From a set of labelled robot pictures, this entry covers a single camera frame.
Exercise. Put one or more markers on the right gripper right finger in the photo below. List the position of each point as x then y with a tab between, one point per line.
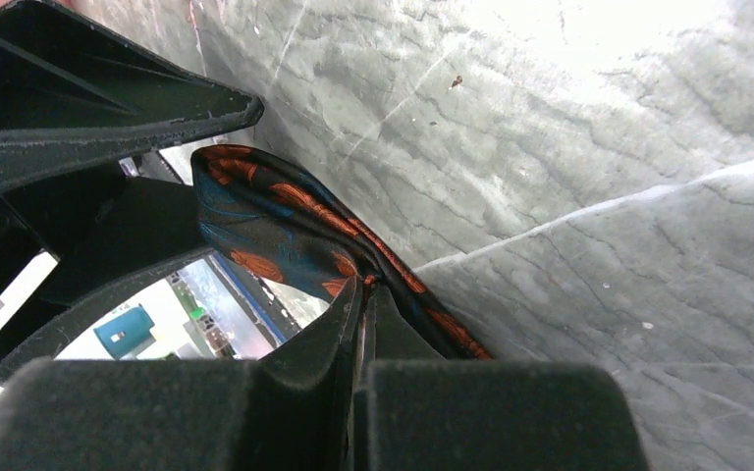
415	410

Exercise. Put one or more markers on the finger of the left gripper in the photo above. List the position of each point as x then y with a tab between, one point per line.
75	94
150	232

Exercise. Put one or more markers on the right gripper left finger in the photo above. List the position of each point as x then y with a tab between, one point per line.
286	411

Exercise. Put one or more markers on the dark floral necktie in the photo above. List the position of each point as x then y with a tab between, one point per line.
276	220

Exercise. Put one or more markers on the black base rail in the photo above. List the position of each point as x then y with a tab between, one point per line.
233	314

